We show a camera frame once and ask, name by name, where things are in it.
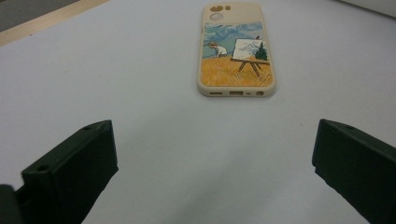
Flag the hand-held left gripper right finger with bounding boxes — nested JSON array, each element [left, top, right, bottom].
[[311, 118, 396, 224]]

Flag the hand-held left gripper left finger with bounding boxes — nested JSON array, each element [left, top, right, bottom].
[[15, 119, 120, 224]]

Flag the beige painted-print phone case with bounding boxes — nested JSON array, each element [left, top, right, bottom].
[[196, 2, 276, 98]]

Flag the white table sheet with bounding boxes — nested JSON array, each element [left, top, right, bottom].
[[0, 0, 396, 224]]

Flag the wooden table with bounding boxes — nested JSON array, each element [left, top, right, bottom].
[[0, 0, 110, 48]]

